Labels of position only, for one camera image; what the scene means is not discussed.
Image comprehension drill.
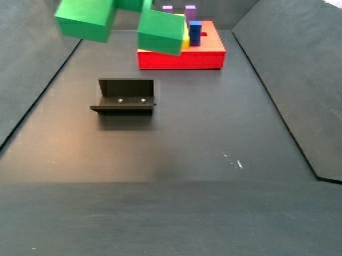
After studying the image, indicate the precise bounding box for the purple post right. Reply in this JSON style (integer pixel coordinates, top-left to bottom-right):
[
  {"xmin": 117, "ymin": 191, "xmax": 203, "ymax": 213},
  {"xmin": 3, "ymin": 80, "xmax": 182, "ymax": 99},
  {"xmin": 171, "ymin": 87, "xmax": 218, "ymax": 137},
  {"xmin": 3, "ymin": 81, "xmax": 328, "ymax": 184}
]
[{"xmin": 184, "ymin": 5, "xmax": 196, "ymax": 21}]

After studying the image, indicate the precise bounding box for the red base board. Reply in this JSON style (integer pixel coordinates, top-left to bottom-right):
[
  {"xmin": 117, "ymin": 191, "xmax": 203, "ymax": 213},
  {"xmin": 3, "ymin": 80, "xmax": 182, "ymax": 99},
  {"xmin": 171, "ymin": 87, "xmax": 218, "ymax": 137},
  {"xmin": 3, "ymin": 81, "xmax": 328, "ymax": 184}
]
[{"xmin": 136, "ymin": 20, "xmax": 226, "ymax": 70}]

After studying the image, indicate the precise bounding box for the blue post right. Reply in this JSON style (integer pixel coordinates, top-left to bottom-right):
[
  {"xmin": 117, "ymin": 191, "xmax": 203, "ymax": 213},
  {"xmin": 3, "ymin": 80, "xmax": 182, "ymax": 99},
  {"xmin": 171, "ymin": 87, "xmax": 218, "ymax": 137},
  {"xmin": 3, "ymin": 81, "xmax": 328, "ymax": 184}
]
[{"xmin": 188, "ymin": 21, "xmax": 202, "ymax": 46}]

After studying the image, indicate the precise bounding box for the purple post left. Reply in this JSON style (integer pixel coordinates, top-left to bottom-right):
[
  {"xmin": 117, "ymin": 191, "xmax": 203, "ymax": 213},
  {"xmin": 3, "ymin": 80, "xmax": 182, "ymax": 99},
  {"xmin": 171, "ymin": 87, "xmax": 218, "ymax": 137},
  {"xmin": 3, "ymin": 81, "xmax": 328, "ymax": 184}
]
[{"xmin": 161, "ymin": 5, "xmax": 174, "ymax": 13}]

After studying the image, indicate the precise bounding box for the yellow arched bar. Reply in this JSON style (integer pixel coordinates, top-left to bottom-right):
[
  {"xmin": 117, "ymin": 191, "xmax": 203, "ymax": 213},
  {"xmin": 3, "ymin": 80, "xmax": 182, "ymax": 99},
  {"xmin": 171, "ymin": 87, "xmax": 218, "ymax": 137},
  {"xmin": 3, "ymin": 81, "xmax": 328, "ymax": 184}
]
[{"xmin": 175, "ymin": 14, "xmax": 190, "ymax": 50}]

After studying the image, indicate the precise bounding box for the green stepped block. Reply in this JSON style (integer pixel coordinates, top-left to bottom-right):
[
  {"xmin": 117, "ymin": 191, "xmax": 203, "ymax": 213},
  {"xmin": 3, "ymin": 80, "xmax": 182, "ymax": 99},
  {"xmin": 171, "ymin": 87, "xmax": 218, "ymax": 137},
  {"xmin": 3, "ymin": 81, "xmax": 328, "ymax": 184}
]
[{"xmin": 55, "ymin": 0, "xmax": 186, "ymax": 56}]

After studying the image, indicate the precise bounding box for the black angle fixture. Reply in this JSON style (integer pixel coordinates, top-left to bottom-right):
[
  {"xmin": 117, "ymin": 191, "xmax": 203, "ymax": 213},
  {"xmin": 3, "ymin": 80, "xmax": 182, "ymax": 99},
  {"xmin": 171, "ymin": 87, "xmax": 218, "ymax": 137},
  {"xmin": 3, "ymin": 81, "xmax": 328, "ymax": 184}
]
[{"xmin": 89, "ymin": 78, "xmax": 155, "ymax": 113}]

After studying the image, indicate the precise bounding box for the purple post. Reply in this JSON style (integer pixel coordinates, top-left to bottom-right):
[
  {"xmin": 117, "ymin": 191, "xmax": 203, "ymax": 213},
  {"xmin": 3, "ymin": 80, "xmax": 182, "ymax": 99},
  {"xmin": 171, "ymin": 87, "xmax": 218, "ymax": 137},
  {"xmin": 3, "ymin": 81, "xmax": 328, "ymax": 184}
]
[
  {"xmin": 161, "ymin": 5, "xmax": 174, "ymax": 13},
  {"xmin": 184, "ymin": 5, "xmax": 196, "ymax": 21}
]

